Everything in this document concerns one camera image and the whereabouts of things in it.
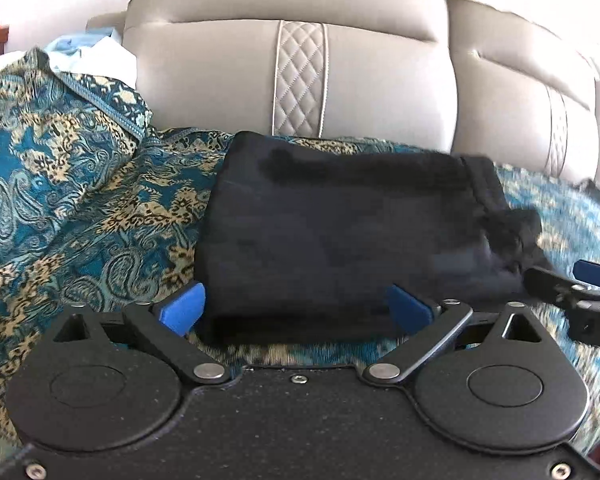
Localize white light-blue cloth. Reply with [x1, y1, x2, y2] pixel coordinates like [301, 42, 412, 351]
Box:
[0, 27, 138, 86]

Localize beige leather sofa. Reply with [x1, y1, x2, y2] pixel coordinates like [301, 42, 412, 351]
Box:
[88, 0, 600, 187]

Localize black pants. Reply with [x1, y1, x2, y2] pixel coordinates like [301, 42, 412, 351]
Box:
[195, 132, 547, 347]

